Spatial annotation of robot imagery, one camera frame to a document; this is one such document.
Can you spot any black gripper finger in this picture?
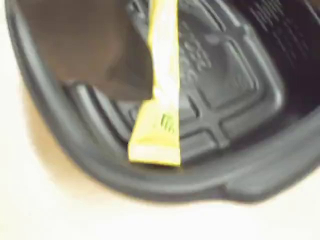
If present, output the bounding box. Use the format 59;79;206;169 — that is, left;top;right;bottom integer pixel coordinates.
246;0;320;113
18;0;155;101

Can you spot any yellow instant coffee stick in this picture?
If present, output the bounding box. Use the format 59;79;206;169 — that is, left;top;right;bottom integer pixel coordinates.
127;0;183;168

